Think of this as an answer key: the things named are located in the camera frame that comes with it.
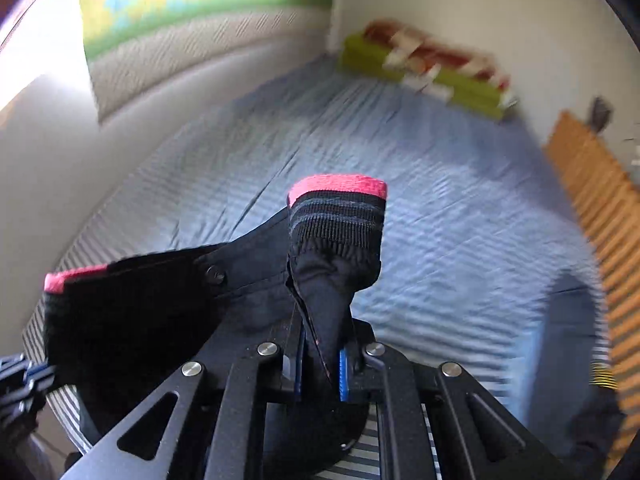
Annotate wooden slatted board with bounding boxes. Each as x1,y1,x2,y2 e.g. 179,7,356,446
542,110,640,480

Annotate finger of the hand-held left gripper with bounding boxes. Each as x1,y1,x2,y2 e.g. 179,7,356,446
0,354,57,413

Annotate black pants with pink waistband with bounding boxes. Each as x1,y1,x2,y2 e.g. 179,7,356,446
42,174,389,471

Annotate blue white striped bed sheet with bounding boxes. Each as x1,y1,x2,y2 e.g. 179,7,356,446
22,55,613,480

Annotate green red folded blanket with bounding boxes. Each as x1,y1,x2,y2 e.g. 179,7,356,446
340,20,519,121

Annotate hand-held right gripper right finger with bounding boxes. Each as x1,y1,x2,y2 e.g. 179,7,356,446
339,319,572,480

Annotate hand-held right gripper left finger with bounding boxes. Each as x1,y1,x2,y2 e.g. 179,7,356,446
60,310,307,480

